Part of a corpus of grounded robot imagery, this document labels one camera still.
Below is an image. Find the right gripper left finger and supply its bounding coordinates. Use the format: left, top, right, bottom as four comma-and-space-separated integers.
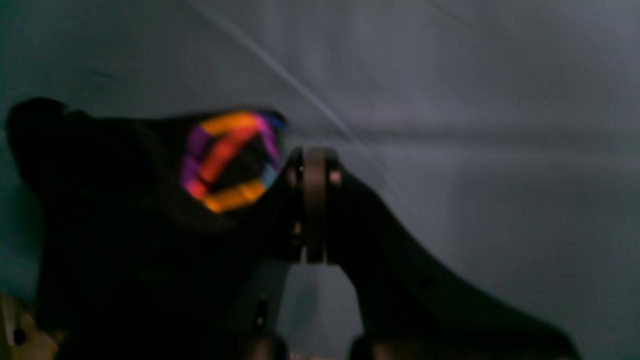
220, 146, 327, 360

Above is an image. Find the blue table cloth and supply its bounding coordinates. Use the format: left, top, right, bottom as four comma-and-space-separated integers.
1, 0, 640, 360

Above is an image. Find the black T-shirt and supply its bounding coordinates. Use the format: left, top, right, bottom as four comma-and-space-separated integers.
5, 97, 301, 360

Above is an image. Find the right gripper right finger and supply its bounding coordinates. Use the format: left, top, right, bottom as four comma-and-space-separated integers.
325, 150, 581, 360

